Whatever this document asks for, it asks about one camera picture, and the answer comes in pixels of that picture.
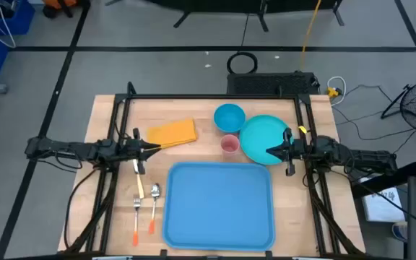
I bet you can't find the black metal rig frame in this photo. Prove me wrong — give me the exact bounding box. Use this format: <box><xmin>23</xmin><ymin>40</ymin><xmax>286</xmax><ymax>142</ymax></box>
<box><xmin>58</xmin><ymin>81</ymin><xmax>366</xmax><ymax>257</ymax></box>

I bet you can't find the black mesh computer case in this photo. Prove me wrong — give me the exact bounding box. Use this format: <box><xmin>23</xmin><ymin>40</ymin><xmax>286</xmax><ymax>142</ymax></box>
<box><xmin>226</xmin><ymin>71</ymin><xmax>320</xmax><ymax>97</ymax></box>

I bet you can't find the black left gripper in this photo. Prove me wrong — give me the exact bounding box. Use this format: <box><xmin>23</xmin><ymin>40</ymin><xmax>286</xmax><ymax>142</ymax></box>
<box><xmin>121</xmin><ymin>128</ymin><xmax>162</xmax><ymax>175</ymax></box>

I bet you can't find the pink cup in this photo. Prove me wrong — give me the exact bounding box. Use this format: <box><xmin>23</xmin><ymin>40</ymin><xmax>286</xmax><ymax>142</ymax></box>
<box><xmin>220</xmin><ymin>134</ymin><xmax>241</xmax><ymax>155</ymax></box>

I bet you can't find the black floor fan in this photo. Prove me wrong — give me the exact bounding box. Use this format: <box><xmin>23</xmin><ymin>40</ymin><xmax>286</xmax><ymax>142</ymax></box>
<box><xmin>380</xmin><ymin>75</ymin><xmax>416</xmax><ymax>133</ymax></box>

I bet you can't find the yellow cable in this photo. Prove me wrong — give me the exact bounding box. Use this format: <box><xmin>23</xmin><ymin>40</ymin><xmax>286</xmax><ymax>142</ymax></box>
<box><xmin>300</xmin><ymin>0</ymin><xmax>323</xmax><ymax>72</ymax></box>

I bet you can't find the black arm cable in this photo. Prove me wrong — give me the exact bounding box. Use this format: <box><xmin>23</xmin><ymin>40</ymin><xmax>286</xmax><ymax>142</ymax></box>
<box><xmin>63</xmin><ymin>168</ymin><xmax>99</xmax><ymax>250</ymax></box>

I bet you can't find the white paper box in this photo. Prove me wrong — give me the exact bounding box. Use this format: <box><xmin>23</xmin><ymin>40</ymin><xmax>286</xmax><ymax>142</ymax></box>
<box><xmin>361</xmin><ymin>186</ymin><xmax>406</xmax><ymax>223</ymax></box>

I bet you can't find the blue bowl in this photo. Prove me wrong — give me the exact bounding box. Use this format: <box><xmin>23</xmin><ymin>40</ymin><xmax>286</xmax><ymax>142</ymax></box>
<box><xmin>213</xmin><ymin>103</ymin><xmax>247</xmax><ymax>134</ymax></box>

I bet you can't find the cream-handled knife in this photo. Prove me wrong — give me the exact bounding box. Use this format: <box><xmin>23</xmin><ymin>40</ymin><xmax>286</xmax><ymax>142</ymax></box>
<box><xmin>131</xmin><ymin>158</ymin><xmax>146</xmax><ymax>199</ymax></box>

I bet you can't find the white blue shoe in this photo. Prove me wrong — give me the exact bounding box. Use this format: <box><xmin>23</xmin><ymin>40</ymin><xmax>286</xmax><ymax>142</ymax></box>
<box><xmin>391</xmin><ymin>220</ymin><xmax>410</xmax><ymax>243</ymax></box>

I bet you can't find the yellow cloth napkin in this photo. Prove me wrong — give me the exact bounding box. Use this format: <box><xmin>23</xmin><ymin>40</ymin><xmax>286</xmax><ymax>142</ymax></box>
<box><xmin>146</xmin><ymin>118</ymin><xmax>199</xmax><ymax>150</ymax></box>

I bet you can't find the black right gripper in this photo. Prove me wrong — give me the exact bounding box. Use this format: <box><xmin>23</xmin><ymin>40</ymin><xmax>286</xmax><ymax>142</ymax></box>
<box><xmin>265</xmin><ymin>129</ymin><xmax>306</xmax><ymax>177</ymax></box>

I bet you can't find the large blue storage bin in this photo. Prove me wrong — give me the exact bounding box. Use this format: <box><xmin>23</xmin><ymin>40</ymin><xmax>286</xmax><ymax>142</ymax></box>
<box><xmin>0</xmin><ymin>0</ymin><xmax>35</xmax><ymax>37</ymax></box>

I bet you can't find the coiled black cable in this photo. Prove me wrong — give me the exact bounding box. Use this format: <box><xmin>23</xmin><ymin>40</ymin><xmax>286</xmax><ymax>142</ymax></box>
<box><xmin>226</xmin><ymin>51</ymin><xmax>259</xmax><ymax>75</ymax></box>

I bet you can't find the orange and black bag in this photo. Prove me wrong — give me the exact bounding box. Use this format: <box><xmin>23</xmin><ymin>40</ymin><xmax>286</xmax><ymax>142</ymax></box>
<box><xmin>41</xmin><ymin>0</ymin><xmax>92</xmax><ymax>19</ymax></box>

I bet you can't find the orange-handled fork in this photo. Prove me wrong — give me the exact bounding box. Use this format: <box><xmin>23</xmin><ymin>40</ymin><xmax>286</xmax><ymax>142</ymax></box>
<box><xmin>132</xmin><ymin>194</ymin><xmax>142</xmax><ymax>247</ymax></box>

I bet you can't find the blue plastic tray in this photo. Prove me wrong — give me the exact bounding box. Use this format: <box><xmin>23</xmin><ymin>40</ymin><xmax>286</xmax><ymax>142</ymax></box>
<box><xmin>162</xmin><ymin>161</ymin><xmax>277</xmax><ymax>253</ymax></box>

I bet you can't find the black partition curtain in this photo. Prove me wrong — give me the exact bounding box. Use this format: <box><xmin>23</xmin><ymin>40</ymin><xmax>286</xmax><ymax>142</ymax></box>
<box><xmin>105</xmin><ymin>0</ymin><xmax>346</xmax><ymax>33</ymax></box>

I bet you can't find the orange-handled spoon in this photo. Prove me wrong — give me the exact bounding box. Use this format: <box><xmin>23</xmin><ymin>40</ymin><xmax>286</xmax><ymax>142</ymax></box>
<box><xmin>147</xmin><ymin>183</ymin><xmax>161</xmax><ymax>235</ymax></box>

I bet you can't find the black floor cable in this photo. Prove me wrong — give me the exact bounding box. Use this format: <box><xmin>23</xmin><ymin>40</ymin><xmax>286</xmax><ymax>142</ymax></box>
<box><xmin>332</xmin><ymin>84</ymin><xmax>416</xmax><ymax>142</ymax></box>

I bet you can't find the teal plate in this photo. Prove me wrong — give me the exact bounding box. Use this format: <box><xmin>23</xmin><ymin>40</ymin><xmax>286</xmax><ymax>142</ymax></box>
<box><xmin>239</xmin><ymin>114</ymin><xmax>295</xmax><ymax>166</ymax></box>

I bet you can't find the white looped cable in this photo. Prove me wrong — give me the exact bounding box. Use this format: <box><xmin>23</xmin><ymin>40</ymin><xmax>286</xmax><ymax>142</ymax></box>
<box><xmin>326</xmin><ymin>75</ymin><xmax>347</xmax><ymax>106</ymax></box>

